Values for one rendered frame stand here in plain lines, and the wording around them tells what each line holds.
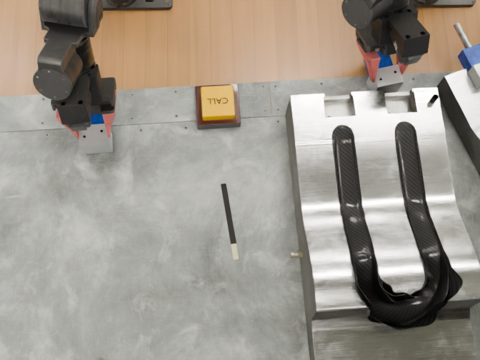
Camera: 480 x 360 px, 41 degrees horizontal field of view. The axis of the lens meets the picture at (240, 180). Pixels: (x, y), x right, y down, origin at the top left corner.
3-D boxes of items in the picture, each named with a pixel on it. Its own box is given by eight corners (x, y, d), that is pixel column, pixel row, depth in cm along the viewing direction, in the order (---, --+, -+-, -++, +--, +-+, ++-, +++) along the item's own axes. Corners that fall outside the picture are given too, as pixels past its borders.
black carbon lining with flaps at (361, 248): (326, 130, 111) (336, 108, 102) (416, 124, 112) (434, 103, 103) (351, 334, 101) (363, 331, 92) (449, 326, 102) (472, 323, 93)
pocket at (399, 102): (378, 98, 115) (383, 89, 111) (407, 96, 115) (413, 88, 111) (382, 121, 113) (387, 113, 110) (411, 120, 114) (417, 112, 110)
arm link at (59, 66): (85, 104, 95) (78, 36, 86) (28, 96, 95) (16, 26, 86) (106, 61, 103) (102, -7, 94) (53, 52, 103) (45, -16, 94)
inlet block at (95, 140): (83, 88, 119) (77, 76, 114) (110, 86, 120) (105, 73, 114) (85, 154, 116) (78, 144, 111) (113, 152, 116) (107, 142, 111)
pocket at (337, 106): (319, 101, 114) (322, 93, 111) (348, 100, 114) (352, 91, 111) (322, 125, 113) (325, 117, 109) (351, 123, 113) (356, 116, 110)
